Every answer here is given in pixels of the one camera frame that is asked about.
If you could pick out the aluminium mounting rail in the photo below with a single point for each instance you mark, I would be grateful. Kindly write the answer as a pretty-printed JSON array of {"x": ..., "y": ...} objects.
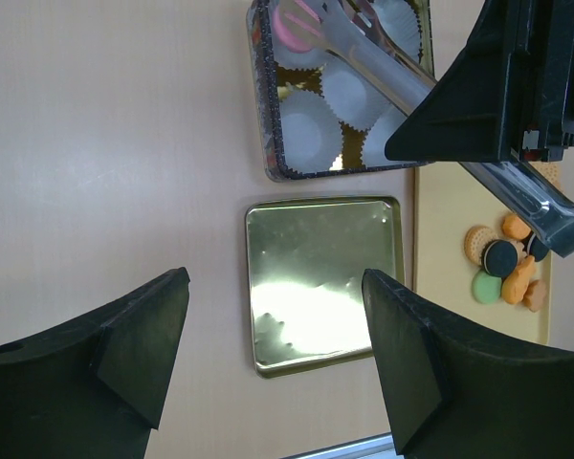
[{"x": 378, "y": 447}]

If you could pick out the pink macaron cookie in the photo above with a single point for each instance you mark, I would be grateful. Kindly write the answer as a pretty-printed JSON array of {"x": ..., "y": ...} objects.
[{"x": 298, "y": 25}]

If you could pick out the green sandwich cookie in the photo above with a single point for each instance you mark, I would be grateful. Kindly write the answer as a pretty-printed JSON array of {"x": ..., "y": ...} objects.
[{"x": 486, "y": 289}]

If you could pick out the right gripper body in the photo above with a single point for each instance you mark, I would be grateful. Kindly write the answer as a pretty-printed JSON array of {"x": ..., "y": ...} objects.
[{"x": 544, "y": 101}]

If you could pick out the yellow serving tray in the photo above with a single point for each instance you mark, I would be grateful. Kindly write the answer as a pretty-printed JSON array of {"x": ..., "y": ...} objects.
[{"x": 449, "y": 202}]

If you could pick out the black sandwich cookie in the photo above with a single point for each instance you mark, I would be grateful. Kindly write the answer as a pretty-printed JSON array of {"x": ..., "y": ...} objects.
[
  {"x": 536, "y": 248},
  {"x": 499, "y": 258}
]

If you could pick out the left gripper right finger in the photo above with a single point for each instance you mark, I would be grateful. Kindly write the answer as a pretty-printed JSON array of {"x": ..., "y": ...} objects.
[{"x": 456, "y": 389}]

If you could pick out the gold tin lid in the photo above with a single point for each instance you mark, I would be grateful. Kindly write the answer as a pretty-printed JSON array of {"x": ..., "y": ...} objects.
[{"x": 305, "y": 263}]

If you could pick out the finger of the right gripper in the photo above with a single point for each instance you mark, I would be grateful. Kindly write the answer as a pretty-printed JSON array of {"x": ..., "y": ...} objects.
[{"x": 472, "y": 113}]

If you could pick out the beige round biscuit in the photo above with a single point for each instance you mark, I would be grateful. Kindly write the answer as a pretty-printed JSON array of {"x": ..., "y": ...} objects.
[{"x": 476, "y": 240}]

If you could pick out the metal serving tongs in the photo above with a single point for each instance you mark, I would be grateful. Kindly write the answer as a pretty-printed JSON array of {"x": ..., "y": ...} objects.
[{"x": 368, "y": 50}]

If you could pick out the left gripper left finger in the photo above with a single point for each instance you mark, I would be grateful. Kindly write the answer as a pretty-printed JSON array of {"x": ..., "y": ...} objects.
[{"x": 94, "y": 386}]

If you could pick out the round tan sandwich cookie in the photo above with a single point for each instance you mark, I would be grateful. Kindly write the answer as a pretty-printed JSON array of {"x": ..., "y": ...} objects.
[{"x": 551, "y": 172}]

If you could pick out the tan flower cookie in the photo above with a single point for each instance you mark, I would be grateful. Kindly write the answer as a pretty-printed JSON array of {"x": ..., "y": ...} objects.
[{"x": 535, "y": 295}]

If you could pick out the square cookie tin box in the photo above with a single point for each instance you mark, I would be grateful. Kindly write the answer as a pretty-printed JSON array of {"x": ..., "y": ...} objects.
[{"x": 273, "y": 84}]

